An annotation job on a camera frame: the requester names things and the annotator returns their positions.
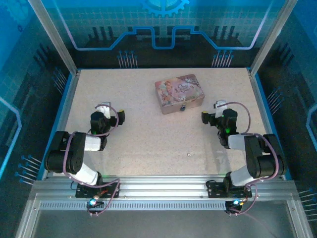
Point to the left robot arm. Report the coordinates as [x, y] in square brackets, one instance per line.
[86, 143]

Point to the aluminium frame post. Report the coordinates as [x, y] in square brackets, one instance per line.
[272, 37]
[53, 37]

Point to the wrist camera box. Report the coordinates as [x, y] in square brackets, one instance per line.
[106, 109]
[219, 107]

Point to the lit connector plug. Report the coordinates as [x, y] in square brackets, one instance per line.
[235, 202]
[93, 202]

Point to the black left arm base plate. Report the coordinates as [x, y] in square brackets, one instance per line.
[111, 191]

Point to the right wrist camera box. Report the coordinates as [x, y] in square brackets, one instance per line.
[219, 107]

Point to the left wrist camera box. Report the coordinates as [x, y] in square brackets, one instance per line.
[106, 109]

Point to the pink printed tin box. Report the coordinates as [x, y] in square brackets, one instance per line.
[178, 93]

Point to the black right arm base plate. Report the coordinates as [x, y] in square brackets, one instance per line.
[215, 189]

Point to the aluminium frame cross rail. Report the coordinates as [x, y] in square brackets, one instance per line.
[161, 184]

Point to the aluminium table side rail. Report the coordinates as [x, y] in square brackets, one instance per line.
[262, 111]
[67, 119]

